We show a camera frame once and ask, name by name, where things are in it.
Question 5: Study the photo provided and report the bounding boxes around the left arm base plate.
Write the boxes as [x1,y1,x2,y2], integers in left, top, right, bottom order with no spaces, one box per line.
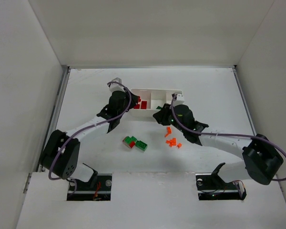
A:
[66,174,112,201]

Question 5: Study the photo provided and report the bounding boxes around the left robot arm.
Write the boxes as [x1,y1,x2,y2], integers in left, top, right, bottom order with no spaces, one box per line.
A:
[39,91,140,188]

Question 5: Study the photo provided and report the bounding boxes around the red arched duplo brick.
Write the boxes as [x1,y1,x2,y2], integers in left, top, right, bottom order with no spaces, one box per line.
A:
[140,101,147,110]

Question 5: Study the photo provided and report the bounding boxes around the red printed duplo brick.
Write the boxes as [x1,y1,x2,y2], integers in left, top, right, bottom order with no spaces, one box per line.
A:
[128,141,136,149]

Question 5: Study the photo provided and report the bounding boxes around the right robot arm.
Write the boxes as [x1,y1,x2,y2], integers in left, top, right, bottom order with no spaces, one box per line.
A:
[153,104,283,185]

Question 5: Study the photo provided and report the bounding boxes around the orange lego pile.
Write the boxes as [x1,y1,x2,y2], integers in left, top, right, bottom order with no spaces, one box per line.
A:
[166,138,182,148]

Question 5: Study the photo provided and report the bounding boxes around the white divided plastic container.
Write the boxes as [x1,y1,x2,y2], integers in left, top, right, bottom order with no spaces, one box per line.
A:
[130,88,183,117]

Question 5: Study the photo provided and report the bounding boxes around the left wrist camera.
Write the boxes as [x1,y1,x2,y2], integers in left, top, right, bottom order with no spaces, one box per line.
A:
[108,77,123,93]

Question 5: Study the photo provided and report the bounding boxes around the green duplo brick upside down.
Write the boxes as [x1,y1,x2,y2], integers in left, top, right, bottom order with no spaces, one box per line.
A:
[135,140,148,151]

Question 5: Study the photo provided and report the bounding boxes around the orange small lego piece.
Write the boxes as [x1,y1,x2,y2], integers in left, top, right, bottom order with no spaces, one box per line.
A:
[164,126,172,137]

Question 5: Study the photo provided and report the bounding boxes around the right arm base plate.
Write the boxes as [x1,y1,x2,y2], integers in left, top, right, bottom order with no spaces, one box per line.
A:
[195,173,247,201]

